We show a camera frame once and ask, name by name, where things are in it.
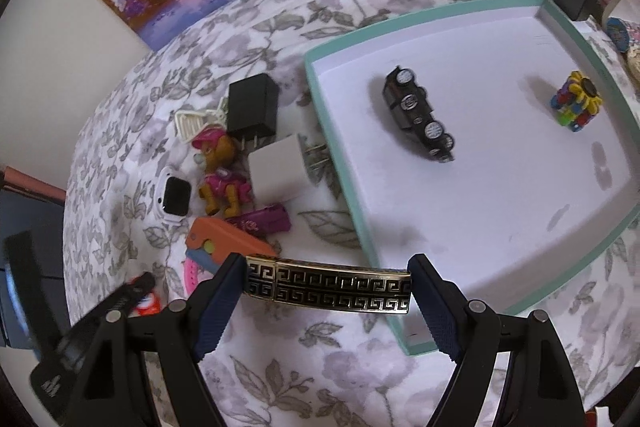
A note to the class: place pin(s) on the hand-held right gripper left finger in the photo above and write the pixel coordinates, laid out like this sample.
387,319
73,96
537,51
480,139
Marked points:
220,307

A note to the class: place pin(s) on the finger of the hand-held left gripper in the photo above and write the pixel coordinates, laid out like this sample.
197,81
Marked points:
132,294

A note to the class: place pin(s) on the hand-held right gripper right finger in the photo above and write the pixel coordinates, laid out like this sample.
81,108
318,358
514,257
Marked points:
436,309

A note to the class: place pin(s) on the orange and blue case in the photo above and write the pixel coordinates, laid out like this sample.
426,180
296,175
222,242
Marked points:
230,242

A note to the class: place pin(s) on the purple lighter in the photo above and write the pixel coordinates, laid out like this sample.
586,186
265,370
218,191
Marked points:
262,219

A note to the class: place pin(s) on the gold black patterned hair clip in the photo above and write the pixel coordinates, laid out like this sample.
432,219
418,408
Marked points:
327,289

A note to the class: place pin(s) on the teal edged white box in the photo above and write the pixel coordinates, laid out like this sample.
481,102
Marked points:
475,187

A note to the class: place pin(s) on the pink toy dog figure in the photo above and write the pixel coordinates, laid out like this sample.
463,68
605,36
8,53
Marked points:
225,177

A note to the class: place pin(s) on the white wall charger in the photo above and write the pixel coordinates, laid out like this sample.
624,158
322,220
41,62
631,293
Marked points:
275,167

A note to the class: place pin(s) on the red and white small item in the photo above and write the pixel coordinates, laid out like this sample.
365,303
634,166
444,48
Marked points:
149,302

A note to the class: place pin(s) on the white smartwatch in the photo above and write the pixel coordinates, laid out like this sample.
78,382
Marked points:
175,197

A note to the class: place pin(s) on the dark furniture piece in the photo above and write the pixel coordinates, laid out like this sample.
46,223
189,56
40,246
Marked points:
30,257

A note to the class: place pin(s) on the white plastic toy chair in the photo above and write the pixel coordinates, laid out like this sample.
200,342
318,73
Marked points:
192,122

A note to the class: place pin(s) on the black toy car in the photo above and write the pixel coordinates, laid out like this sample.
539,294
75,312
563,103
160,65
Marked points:
415,112

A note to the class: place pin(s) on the grey floral cloth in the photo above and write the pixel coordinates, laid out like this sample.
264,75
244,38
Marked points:
200,57

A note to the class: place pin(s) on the colourful gear toy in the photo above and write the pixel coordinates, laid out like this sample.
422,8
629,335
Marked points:
575,102

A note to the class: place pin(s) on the colourful foil cylinder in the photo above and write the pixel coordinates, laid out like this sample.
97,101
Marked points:
622,34

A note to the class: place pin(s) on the black wall charger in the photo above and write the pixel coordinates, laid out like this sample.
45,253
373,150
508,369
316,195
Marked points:
252,107

